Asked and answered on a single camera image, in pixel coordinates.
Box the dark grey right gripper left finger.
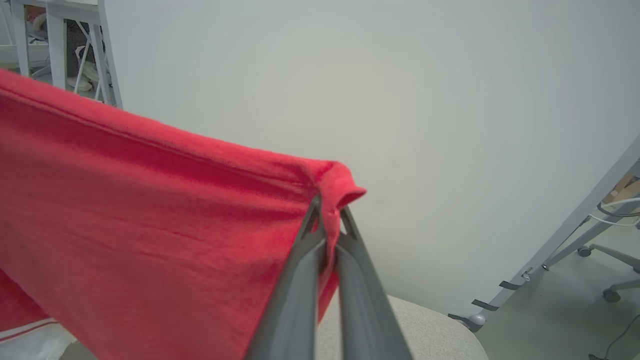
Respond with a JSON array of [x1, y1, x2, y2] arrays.
[[245, 195, 329, 360]]

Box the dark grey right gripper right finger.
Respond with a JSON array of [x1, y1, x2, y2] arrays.
[[335, 206, 413, 360]]

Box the red garment with white trim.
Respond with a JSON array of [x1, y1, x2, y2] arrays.
[[0, 69, 367, 360]]

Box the white partition panel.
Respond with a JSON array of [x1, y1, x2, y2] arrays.
[[102, 0, 640, 321]]

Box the grey office chair base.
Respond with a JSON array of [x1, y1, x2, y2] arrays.
[[577, 243, 640, 303]]

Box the brown cardboard box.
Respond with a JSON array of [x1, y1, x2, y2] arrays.
[[602, 172, 640, 206]]

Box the white shoes of seated person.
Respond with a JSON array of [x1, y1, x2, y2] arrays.
[[67, 60, 101, 93]]

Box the grey panel support frame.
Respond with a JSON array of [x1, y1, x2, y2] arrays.
[[447, 135, 640, 333]]

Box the black cable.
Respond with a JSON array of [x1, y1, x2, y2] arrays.
[[589, 314, 640, 360]]

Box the white cable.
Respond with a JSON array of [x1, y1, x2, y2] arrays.
[[590, 197, 640, 227]]

